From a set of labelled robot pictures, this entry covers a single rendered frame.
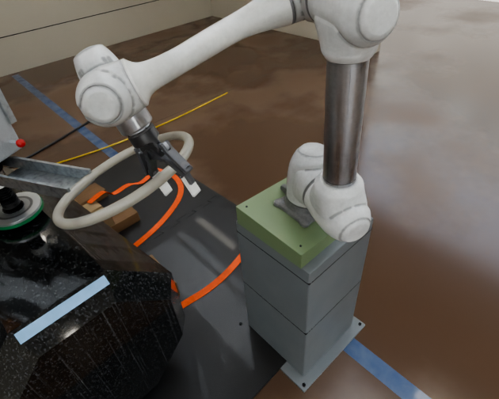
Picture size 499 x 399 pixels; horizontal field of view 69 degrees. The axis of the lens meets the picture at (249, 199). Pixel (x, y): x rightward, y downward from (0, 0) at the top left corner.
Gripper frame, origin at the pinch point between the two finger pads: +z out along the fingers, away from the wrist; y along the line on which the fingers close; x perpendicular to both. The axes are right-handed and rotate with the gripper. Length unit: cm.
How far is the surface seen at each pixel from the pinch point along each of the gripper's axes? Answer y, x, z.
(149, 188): -0.8, 7.7, -7.0
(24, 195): 96, 12, -5
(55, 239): 70, 20, 10
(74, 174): 52, 3, -9
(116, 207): 3.8, 16.3, -7.3
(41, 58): 537, -232, -66
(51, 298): 47, 38, 17
